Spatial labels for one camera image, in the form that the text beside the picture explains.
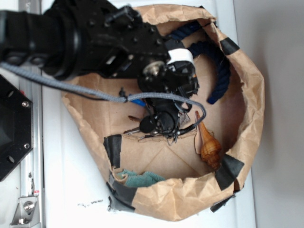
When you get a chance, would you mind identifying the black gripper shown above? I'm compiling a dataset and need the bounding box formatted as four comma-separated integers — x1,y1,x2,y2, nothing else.
87,6,199,98

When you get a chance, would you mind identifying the silver key bunch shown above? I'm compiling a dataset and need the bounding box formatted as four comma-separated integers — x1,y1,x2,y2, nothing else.
124,115,160,139

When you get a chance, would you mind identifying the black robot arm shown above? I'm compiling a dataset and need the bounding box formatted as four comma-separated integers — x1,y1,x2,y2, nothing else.
0,0,199,97

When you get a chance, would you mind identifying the green cloth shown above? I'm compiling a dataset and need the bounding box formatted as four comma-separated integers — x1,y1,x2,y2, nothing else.
116,170,166,188

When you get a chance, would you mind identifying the brown spiral seashell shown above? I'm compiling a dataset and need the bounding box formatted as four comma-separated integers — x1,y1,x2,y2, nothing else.
194,121,221,170

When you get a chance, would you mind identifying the brown paper bag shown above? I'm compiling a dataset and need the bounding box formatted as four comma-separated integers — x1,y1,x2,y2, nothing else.
62,4,265,221

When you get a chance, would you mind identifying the grey braided cable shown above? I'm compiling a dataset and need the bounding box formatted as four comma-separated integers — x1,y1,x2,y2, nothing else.
0,62,207,130

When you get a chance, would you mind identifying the dark blue rope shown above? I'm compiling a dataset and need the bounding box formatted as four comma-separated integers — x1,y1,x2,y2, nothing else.
166,20,232,105

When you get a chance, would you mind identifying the black octagonal mount plate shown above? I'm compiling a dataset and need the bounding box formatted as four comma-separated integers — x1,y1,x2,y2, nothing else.
0,76,33,181

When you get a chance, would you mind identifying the aluminium extrusion rail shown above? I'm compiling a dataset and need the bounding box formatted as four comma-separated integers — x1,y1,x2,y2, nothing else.
9,0,46,228

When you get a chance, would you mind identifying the silver corner bracket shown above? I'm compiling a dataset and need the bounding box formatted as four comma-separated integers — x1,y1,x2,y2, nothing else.
9,196,40,228

